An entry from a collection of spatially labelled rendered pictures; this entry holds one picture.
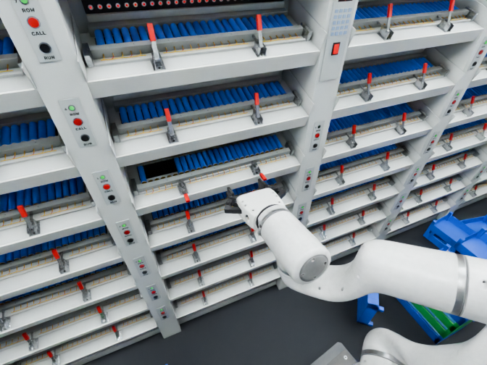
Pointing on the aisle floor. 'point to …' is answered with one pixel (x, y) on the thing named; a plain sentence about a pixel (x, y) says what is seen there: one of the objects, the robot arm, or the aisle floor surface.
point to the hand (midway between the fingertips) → (245, 188)
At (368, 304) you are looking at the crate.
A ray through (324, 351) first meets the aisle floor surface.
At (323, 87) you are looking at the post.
